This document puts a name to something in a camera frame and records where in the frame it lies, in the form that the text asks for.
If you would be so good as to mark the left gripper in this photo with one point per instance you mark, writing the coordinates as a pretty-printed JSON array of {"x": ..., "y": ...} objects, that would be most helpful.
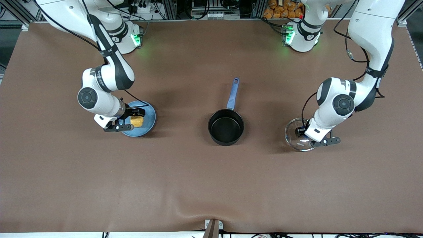
[{"x": 300, "y": 131}]

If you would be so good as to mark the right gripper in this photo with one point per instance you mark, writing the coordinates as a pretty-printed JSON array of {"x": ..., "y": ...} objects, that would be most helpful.
[{"x": 131, "y": 113}]

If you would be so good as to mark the yellow potato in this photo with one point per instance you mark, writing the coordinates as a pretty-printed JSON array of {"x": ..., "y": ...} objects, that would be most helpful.
[{"x": 137, "y": 122}]

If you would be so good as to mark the glass lid blue knob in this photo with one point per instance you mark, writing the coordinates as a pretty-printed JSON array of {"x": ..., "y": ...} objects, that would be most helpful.
[{"x": 292, "y": 140}]

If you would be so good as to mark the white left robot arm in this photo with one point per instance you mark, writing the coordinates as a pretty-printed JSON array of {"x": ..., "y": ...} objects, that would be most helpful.
[{"x": 373, "y": 29}]

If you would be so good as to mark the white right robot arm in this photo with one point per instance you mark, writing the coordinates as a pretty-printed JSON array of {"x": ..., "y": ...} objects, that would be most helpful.
[{"x": 100, "y": 103}]

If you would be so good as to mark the blue round plate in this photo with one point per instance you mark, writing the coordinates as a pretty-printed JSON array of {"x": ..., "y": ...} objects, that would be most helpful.
[{"x": 148, "y": 124}]

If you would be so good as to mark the brown table cloth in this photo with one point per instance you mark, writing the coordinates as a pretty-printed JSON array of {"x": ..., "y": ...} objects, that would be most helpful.
[{"x": 211, "y": 185}]

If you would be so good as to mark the power strip with black plugs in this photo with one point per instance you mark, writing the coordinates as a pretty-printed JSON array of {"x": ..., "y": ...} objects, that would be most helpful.
[{"x": 140, "y": 6}]

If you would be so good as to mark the pile of orange buns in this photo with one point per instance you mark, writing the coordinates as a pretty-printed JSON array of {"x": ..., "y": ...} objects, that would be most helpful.
[{"x": 282, "y": 10}]

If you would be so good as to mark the white power strip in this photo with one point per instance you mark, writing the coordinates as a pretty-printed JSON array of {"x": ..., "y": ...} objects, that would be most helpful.
[{"x": 218, "y": 15}]

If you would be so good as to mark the aluminium frame profile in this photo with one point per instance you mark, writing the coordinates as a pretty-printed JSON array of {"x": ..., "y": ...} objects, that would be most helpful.
[
  {"x": 169, "y": 9},
  {"x": 16, "y": 11},
  {"x": 411, "y": 13}
]

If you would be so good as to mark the metal bracket with post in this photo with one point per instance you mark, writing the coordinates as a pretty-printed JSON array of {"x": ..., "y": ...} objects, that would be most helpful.
[{"x": 212, "y": 228}]

